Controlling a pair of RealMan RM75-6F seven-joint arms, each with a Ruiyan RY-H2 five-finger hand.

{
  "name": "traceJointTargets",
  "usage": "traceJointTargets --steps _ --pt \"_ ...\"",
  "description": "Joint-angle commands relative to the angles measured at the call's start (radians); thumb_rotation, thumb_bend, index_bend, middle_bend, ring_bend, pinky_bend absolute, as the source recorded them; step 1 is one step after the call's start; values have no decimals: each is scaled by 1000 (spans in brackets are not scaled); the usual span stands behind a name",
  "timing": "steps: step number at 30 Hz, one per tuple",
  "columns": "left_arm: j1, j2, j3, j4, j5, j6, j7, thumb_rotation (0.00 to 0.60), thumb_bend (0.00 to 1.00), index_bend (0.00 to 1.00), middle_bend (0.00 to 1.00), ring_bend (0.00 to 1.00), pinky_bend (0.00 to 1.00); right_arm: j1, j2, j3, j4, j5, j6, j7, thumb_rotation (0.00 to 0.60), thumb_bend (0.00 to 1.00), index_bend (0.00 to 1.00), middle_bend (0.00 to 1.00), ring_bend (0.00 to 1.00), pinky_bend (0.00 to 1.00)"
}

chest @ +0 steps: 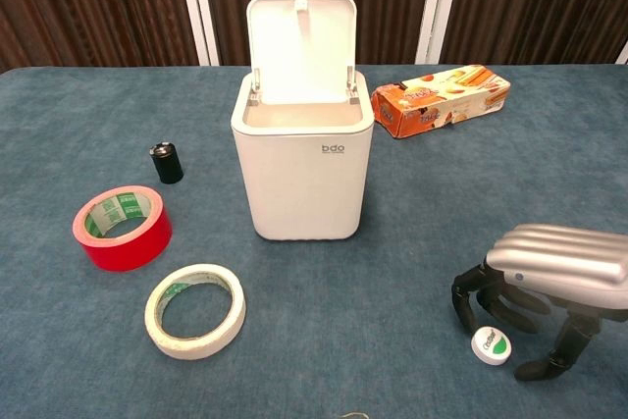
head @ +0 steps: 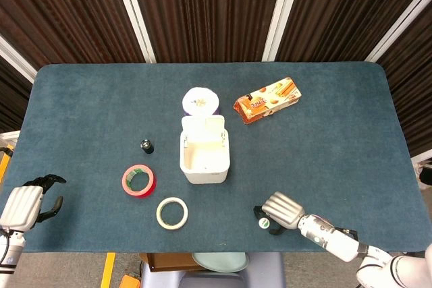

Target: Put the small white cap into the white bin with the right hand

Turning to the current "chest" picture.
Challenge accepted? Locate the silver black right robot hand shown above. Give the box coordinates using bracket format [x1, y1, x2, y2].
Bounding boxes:
[449, 223, 628, 382]

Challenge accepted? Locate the small white bottle cap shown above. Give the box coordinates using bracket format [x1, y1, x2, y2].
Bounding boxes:
[470, 324, 513, 367]

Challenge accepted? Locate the orange biscuit box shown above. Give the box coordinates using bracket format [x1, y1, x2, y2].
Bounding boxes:
[370, 64, 512, 140]

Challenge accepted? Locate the white flip-lid trash bin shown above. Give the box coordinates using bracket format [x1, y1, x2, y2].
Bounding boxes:
[229, 0, 376, 242]

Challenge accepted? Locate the blue table cloth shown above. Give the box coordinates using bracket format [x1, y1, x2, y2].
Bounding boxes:
[0, 63, 628, 419]

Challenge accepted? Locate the white masking tape roll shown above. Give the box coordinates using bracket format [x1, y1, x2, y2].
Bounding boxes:
[143, 263, 247, 361]

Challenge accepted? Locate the small black cylinder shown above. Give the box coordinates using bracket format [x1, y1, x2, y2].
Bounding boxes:
[148, 141, 185, 187]

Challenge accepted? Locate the red tape roll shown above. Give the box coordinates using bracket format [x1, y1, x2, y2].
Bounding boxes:
[72, 184, 174, 273]

